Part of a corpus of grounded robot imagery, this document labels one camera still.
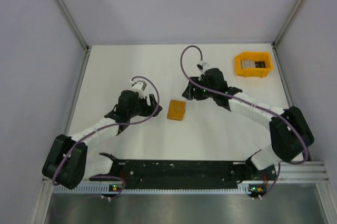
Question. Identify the orange leather card holder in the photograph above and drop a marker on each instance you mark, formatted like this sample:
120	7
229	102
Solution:
176	110

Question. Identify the white slotted cable duct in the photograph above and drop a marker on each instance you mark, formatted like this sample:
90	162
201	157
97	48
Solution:
111	189

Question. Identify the right aluminium frame post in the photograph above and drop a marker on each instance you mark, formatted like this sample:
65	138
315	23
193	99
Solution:
288	22

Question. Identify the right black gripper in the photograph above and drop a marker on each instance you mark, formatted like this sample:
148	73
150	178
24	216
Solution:
190	94

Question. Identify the aluminium frame post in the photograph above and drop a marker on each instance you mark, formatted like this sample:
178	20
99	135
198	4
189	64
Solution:
72	24
288	22

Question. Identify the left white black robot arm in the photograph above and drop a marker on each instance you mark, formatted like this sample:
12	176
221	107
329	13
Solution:
68	162

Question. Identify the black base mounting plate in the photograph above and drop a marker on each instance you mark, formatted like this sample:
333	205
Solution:
184	174

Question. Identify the aluminium front rail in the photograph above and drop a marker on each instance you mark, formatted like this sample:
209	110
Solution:
307	173

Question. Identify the yellow plastic bin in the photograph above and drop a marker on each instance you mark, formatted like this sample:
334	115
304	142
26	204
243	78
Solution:
253	72

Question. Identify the left aluminium frame post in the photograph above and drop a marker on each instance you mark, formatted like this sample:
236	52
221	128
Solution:
72	24

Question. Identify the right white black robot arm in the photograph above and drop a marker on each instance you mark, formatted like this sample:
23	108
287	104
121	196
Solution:
289	131

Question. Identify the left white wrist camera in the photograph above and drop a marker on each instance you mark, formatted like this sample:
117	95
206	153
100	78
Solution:
138	86

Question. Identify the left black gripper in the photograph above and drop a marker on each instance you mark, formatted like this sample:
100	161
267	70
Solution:
148	109

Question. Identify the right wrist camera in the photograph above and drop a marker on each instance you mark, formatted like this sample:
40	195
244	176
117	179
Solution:
202	65

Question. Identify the black card in bin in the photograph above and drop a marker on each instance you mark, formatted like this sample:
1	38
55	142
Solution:
260	64

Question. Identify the silver VIP card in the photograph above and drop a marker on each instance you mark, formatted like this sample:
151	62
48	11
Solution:
247	64

